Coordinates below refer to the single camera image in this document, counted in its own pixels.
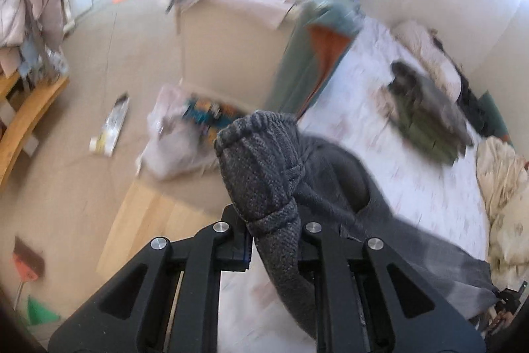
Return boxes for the dark grey knitted sweater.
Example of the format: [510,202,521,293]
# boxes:
[215,110,499,340]

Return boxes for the green and orange garment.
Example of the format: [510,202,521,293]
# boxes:
[264,0,366,120]

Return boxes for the beige cabinet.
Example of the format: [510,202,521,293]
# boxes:
[174,0,304,111]

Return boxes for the beige pillow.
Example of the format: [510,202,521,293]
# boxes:
[390,21,463,97]

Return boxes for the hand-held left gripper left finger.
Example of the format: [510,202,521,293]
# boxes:
[48,204,254,353]

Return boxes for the cream patterned quilt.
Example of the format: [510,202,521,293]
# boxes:
[476,137,529,277]

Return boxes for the flat white package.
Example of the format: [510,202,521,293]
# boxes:
[89,92,130,157]

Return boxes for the orange broom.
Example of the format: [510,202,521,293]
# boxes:
[12,236,46,310]

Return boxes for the white patterned bed sheet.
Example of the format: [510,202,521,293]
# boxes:
[217,16,492,353]

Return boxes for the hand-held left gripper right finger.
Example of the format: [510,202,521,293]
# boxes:
[298,214,487,353]

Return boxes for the green dustpan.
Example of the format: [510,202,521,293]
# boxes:
[27,295,61,326]

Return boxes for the olive and grey folded clothes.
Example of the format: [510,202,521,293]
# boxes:
[382,61,475,166]

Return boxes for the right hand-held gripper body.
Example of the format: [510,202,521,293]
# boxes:
[488,282,527,337]

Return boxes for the white plastic bag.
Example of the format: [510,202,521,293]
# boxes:
[136,83,244,182]

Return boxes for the wooden bench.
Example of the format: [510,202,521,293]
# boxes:
[0,69,70,188]

